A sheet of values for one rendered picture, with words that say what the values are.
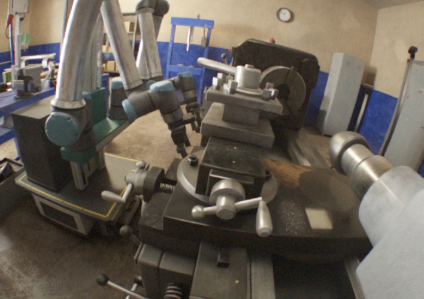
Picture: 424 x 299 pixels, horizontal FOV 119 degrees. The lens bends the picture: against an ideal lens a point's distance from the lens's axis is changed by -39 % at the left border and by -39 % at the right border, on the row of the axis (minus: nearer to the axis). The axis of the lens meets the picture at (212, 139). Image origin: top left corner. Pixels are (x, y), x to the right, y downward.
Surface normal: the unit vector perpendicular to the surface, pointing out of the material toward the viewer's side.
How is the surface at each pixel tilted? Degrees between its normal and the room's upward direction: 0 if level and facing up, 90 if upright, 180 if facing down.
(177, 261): 0
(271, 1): 90
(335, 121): 90
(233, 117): 90
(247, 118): 90
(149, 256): 0
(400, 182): 39
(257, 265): 0
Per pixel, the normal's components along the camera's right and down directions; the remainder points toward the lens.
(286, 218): 0.15, -0.90
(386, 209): -0.90, -0.44
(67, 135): 0.30, 0.51
